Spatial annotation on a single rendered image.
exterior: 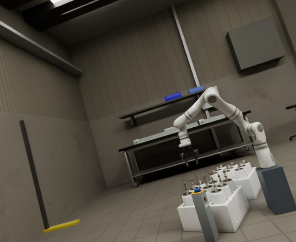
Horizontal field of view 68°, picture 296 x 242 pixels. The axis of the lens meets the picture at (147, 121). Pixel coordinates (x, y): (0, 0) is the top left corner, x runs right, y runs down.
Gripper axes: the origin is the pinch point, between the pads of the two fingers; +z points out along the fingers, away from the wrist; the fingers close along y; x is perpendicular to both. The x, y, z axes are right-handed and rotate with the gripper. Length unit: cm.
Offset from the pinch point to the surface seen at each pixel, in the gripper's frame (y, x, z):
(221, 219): -9.3, 11.8, 38.0
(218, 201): -10.8, 9.0, 27.4
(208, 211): -4.1, 20.2, 29.0
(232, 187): -21.7, -14.0, 26.4
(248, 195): -32, -39, 43
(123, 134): 182, -304, -59
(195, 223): 10.2, 4.5, 40.4
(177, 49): 8, -332, -207
